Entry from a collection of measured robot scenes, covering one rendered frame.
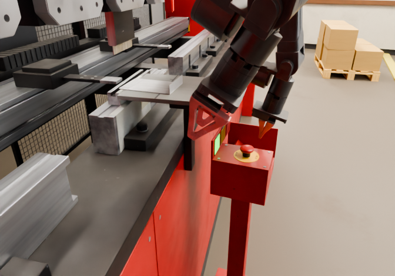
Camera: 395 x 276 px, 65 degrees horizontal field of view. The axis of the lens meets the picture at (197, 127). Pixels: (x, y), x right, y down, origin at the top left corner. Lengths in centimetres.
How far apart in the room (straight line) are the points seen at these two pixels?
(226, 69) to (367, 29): 599
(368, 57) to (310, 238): 323
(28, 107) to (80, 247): 44
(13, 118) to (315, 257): 144
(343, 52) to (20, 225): 433
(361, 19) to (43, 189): 614
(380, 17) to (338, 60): 199
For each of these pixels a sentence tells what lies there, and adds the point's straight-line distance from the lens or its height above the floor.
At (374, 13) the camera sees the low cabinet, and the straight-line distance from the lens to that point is 638.
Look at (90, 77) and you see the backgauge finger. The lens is 84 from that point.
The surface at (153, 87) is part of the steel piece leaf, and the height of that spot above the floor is 100.
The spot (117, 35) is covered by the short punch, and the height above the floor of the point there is 112.
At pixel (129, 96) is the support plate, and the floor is 100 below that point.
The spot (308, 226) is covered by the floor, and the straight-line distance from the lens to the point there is 189.
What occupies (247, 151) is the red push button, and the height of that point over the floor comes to 81.
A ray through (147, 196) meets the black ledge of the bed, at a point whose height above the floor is 88.
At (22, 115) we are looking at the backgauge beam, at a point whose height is 94.
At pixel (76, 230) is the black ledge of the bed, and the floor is 87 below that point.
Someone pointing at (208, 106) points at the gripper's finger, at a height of 107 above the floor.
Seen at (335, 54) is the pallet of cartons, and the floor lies 33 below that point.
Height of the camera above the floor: 124
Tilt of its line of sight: 26 degrees down
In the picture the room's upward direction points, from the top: straight up
